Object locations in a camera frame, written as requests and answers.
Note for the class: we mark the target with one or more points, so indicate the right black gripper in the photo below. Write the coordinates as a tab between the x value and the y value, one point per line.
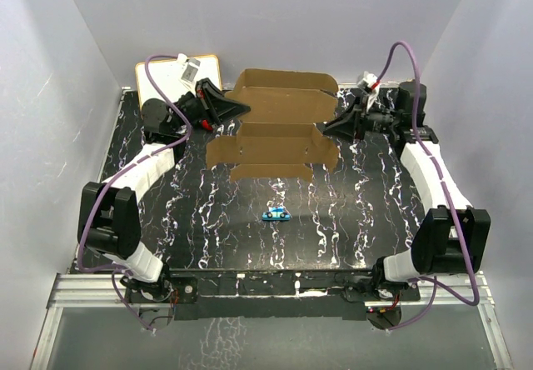
346	125

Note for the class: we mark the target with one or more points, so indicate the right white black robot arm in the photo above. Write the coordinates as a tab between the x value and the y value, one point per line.
452	236

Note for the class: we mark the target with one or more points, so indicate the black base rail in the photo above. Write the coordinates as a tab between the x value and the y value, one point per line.
223	293

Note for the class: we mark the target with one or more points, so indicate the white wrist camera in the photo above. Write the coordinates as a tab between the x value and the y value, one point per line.
369	84
189	68

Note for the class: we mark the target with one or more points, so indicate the white board orange frame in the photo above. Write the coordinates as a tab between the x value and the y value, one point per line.
164	73

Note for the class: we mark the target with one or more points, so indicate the blue toy car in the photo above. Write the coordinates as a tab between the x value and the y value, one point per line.
276	214

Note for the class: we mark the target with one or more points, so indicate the brown cardboard box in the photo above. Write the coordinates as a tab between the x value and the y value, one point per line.
279	137

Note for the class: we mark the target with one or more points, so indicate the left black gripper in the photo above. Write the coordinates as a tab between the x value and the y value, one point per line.
216	106

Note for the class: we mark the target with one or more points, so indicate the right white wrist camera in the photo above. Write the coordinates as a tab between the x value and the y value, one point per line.
369	84

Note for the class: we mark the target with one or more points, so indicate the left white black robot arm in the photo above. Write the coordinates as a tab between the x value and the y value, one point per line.
109	221

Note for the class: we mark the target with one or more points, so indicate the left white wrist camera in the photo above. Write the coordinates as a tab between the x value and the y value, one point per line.
189	68

